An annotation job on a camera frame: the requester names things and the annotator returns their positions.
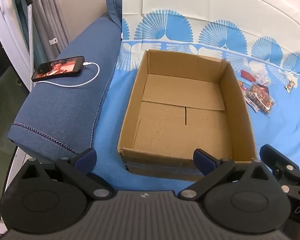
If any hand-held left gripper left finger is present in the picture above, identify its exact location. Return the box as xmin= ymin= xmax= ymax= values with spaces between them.
xmin=20 ymin=148 xmax=117 ymax=201

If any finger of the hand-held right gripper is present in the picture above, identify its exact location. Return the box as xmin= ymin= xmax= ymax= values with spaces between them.
xmin=260 ymin=144 xmax=300 ymax=193

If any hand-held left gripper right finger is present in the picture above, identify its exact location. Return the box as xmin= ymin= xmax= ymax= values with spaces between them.
xmin=178 ymin=149 xmax=278 ymax=201

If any gold candy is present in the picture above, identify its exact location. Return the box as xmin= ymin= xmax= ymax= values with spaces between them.
xmin=285 ymin=79 xmax=297 ymax=93

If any clear bag of coated nuts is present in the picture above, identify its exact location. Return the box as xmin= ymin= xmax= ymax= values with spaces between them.
xmin=242 ymin=82 xmax=275 ymax=115

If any brown cardboard box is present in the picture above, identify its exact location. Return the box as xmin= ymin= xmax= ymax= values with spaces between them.
xmin=117 ymin=49 xmax=257 ymax=182

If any clear bag of candies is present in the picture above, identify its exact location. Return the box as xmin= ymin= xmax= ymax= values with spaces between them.
xmin=255 ymin=73 xmax=272 ymax=85

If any small red snack packet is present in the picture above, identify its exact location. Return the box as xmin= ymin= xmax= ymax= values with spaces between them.
xmin=241 ymin=70 xmax=255 ymax=82

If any blue and white printed blanket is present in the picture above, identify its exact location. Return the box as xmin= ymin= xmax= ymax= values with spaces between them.
xmin=90 ymin=0 xmax=300 ymax=193

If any blue fabric sofa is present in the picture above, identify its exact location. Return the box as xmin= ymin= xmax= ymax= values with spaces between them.
xmin=7 ymin=0 xmax=123 ymax=156

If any black smartphone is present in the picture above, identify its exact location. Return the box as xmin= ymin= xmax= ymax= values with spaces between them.
xmin=31 ymin=56 xmax=85 ymax=82

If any grey curtain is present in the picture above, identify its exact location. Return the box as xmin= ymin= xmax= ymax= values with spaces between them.
xmin=27 ymin=0 xmax=71 ymax=58

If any white charging cable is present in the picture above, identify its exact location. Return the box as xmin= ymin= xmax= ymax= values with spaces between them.
xmin=37 ymin=61 xmax=100 ymax=88

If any white window frame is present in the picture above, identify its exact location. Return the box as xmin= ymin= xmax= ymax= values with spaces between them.
xmin=0 ymin=0 xmax=33 ymax=91

